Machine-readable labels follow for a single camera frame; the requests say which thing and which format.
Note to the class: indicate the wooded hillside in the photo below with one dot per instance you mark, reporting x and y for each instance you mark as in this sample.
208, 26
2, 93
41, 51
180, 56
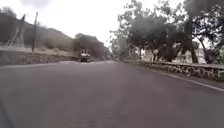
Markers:
50, 38

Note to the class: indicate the clump of dark trees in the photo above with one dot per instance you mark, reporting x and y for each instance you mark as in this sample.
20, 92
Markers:
91, 45

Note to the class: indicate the low stone wall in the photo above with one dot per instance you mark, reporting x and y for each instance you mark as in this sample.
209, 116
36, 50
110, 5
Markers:
186, 68
30, 58

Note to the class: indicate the row of trees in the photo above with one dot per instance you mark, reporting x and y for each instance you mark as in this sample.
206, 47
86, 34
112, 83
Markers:
160, 33

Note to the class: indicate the white painted line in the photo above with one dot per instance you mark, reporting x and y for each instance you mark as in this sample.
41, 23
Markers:
200, 83

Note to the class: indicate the yellow excavator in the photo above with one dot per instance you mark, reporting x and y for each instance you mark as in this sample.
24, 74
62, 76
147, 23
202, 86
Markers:
84, 56

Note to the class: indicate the grey asphalt road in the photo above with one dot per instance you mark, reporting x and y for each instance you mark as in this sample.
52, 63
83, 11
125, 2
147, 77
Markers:
100, 96

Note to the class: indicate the pale building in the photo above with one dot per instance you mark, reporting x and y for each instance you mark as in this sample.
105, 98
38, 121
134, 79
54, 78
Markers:
190, 56

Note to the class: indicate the lattice pylon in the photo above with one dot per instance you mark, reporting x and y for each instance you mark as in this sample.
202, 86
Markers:
20, 33

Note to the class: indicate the dark pole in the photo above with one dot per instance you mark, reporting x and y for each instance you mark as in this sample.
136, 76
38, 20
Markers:
34, 33

